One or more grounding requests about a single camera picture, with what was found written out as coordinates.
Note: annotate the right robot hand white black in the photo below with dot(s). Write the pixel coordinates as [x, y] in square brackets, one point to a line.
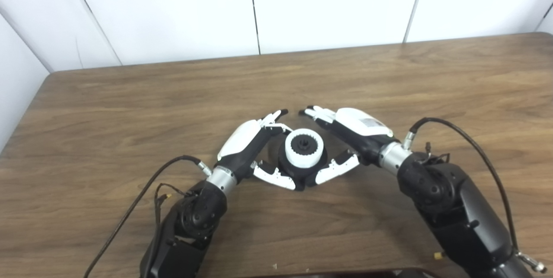
[363, 135]

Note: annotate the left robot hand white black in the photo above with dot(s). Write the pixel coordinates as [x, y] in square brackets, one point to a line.
[242, 144]

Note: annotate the round black plastic part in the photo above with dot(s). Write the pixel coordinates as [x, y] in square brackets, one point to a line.
[298, 176]

